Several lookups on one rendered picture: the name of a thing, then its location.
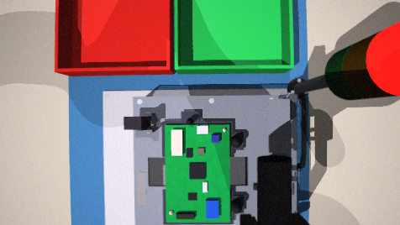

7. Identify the red bin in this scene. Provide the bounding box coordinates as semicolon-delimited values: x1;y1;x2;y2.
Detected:
55;0;174;76

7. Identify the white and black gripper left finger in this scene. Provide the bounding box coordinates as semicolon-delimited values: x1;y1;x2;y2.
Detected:
240;214;259;225

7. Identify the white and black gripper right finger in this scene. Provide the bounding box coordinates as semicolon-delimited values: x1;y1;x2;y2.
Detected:
292;213;310;225

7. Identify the green bin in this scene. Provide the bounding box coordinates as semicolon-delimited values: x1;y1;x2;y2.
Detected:
174;0;294;75

